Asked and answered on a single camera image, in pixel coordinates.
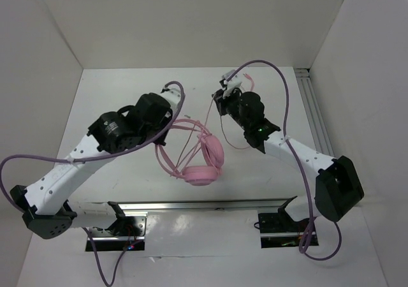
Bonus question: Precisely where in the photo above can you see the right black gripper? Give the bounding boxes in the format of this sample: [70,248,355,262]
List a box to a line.
[211,87,249,131]

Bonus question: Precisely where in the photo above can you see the pink headphone cable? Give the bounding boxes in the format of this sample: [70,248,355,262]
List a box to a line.
[178,73,256,173]

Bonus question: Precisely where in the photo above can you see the pink headphones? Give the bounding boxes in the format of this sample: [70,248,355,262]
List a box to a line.
[154,119,224,186]

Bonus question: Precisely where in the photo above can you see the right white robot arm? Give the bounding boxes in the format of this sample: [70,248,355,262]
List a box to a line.
[214,88,364,223]

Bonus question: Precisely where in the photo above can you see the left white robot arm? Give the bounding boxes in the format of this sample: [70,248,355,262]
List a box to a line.
[10,88,184,239]

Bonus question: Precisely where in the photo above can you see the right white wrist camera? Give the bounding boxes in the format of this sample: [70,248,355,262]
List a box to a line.
[219,70,242,98]

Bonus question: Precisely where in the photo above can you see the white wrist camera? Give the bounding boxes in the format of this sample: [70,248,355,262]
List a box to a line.
[159,87,182,110]
[219,70,242,98]

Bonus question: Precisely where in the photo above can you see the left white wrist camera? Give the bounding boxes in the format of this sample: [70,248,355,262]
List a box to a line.
[159,87,182,110]

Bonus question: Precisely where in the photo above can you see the aluminium side rail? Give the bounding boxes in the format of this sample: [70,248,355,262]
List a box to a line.
[294,68,334,156]

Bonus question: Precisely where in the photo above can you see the aluminium front rail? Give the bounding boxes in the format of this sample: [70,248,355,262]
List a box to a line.
[76,196,299,212]

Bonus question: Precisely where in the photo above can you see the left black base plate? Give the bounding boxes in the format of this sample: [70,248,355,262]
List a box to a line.
[88,212,147,252]

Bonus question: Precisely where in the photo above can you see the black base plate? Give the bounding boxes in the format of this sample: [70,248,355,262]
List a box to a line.
[88,212,147,252]
[254,212,309,249]

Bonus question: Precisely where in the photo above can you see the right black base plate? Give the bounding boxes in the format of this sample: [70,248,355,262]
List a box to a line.
[254,212,309,249]

